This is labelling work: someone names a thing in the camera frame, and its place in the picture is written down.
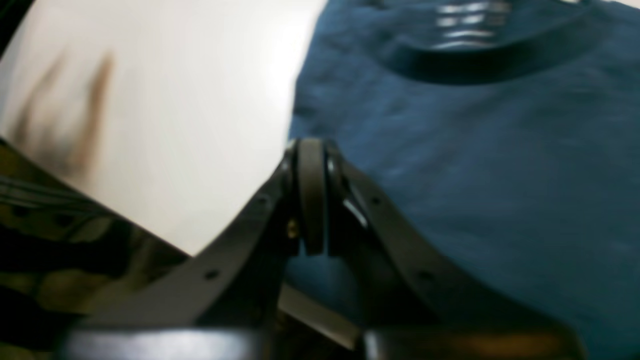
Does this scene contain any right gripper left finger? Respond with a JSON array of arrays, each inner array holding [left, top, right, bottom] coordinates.
[[57, 142, 300, 360]]

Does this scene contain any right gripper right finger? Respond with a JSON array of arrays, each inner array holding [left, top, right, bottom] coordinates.
[[299, 138, 586, 360]]

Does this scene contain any dark blue t-shirt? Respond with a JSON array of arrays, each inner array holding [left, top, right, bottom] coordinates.
[[289, 0, 639, 360]]

